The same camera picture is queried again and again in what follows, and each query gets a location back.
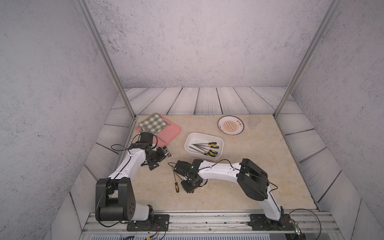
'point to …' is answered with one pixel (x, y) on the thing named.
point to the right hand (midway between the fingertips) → (188, 190)
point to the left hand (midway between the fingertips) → (167, 157)
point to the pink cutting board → (138, 128)
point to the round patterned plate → (231, 125)
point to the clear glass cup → (253, 121)
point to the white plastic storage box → (193, 138)
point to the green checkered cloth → (154, 124)
